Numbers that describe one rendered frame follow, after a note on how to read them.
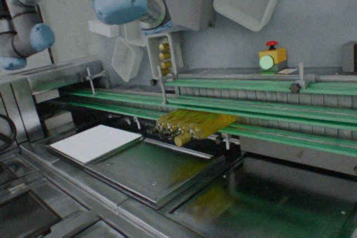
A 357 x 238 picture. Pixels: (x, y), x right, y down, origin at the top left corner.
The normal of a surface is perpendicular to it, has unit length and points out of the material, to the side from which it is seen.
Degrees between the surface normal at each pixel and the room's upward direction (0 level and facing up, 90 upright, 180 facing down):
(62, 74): 90
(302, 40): 0
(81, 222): 90
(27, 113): 90
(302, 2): 0
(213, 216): 90
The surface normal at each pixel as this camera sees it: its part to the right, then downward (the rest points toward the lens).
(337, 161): -0.70, 0.30
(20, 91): 0.69, 0.08
